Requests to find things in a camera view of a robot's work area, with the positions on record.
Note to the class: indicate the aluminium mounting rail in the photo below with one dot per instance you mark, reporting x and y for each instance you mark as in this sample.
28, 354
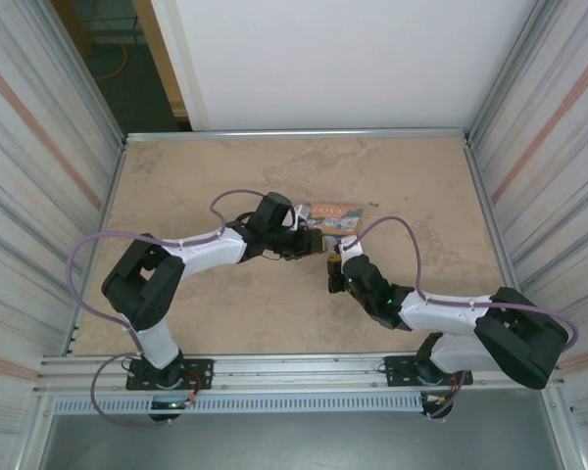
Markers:
299, 372

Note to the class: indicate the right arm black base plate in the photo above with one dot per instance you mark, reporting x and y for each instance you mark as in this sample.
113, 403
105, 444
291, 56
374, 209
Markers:
397, 369

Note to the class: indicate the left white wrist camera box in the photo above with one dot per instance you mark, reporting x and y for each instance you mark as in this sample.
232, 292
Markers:
301, 215

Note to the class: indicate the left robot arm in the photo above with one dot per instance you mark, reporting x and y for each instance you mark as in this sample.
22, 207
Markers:
147, 289

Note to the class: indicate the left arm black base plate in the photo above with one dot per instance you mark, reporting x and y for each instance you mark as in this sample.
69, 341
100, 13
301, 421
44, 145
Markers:
198, 374

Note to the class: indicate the wooden door frame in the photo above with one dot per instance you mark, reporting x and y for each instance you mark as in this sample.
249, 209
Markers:
164, 59

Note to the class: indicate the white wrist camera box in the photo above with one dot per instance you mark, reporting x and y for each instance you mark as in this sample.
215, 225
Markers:
350, 247
301, 215

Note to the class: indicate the aluminium table edge profile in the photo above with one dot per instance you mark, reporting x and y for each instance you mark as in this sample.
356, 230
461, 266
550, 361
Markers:
294, 134

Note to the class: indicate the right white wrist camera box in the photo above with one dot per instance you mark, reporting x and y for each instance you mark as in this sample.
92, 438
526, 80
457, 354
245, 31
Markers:
350, 247

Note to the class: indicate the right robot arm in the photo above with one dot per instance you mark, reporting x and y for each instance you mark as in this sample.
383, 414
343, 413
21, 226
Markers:
514, 333

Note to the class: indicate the orange bear-print tin box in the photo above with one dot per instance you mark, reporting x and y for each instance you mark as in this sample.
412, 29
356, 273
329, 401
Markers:
338, 219

